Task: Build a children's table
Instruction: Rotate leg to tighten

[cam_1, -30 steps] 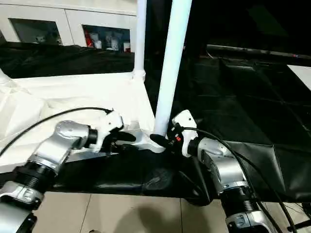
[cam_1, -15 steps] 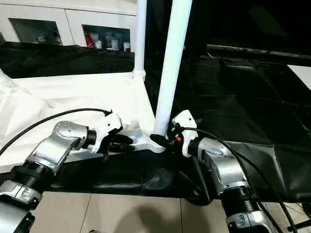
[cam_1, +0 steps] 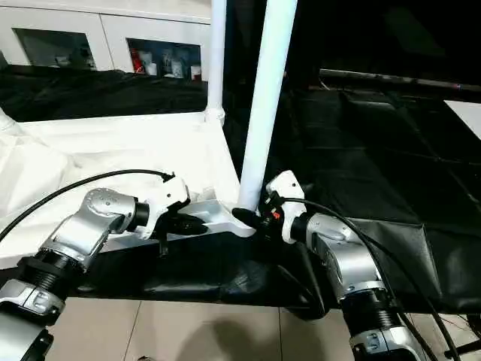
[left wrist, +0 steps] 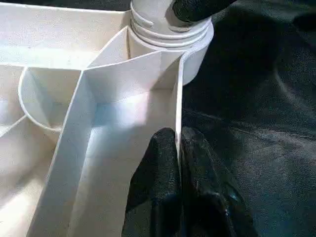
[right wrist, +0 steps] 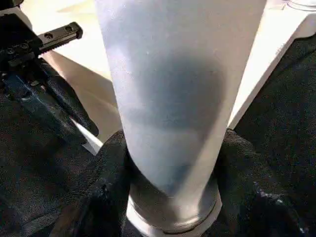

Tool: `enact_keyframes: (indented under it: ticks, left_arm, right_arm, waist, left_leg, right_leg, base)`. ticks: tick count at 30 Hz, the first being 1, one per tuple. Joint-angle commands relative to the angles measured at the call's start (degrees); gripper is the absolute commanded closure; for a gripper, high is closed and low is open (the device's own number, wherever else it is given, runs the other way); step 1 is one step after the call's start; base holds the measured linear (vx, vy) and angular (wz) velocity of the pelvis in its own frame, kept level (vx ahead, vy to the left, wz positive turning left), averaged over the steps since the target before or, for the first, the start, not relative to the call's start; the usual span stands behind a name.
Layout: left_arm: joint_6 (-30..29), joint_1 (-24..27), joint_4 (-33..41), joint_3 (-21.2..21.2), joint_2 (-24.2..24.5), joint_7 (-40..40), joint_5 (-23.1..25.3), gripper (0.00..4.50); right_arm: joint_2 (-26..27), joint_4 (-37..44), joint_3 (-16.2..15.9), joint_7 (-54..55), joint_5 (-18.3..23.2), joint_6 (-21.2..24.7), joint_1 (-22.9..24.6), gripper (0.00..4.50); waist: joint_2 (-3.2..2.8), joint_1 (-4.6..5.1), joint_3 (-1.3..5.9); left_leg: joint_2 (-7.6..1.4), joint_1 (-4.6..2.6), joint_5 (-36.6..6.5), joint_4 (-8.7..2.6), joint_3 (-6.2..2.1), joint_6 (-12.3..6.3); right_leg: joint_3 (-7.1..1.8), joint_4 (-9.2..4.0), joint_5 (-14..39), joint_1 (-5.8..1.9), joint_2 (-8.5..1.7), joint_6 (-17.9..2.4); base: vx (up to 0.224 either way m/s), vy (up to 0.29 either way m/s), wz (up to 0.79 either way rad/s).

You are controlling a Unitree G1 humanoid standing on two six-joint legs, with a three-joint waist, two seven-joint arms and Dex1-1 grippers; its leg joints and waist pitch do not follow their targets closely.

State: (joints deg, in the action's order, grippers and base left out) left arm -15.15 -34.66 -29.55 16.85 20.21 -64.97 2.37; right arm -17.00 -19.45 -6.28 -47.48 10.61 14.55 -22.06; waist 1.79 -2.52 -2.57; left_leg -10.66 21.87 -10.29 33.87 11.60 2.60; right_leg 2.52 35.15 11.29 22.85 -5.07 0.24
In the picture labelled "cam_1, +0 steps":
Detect black table mat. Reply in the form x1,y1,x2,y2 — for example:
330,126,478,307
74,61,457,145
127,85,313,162
0,63,481,320

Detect grey metal bar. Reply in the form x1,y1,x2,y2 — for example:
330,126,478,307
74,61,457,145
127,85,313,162
319,68,481,93

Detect white plastic table leg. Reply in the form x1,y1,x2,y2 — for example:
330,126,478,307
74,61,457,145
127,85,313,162
0,108,26,140
204,0,228,125
238,0,300,214

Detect black case with yellow label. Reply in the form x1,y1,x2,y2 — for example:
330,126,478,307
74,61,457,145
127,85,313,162
225,0,324,89

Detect white sideboard cabinet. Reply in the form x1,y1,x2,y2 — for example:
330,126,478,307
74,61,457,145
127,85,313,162
0,0,213,82

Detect black stand leg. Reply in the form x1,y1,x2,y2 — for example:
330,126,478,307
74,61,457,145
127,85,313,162
443,338,481,358

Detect white flat board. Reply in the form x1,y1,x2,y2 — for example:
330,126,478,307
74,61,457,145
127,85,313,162
443,99,481,142

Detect white plastic table top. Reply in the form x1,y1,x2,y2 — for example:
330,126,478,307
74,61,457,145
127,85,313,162
0,108,262,270

